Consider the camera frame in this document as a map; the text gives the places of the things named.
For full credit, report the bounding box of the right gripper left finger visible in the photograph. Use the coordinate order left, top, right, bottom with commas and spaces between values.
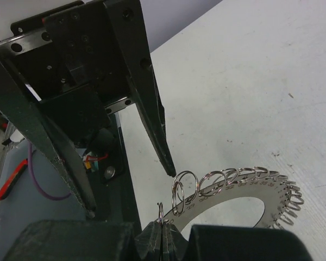
135, 221, 162, 261

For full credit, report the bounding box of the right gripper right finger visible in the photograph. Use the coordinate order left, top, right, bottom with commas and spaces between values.
161, 222, 189, 261

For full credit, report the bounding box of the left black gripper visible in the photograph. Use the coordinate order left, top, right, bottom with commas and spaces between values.
0, 1, 131, 218

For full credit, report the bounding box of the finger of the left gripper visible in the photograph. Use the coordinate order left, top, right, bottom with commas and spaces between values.
104, 1, 176, 177

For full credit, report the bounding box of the metal disc with keyrings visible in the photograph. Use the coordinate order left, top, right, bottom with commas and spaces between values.
156, 166, 305, 231

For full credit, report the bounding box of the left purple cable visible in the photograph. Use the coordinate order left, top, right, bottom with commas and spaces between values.
28, 142, 73, 202

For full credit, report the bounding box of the red black tool handle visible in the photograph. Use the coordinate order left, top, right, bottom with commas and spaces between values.
0, 159, 28, 201

